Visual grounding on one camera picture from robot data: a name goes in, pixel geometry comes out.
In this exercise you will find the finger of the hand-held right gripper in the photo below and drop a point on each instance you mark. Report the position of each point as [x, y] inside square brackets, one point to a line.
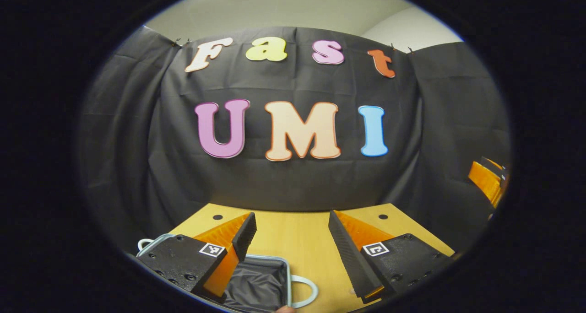
[485, 180]

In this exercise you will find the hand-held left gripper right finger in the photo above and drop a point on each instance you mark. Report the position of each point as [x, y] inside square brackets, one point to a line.
[350, 258]

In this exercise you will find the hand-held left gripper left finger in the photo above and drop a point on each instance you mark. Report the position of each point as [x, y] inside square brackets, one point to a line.
[245, 237]

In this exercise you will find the black backdrop cloth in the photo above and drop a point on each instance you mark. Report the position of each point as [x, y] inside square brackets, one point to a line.
[293, 185]

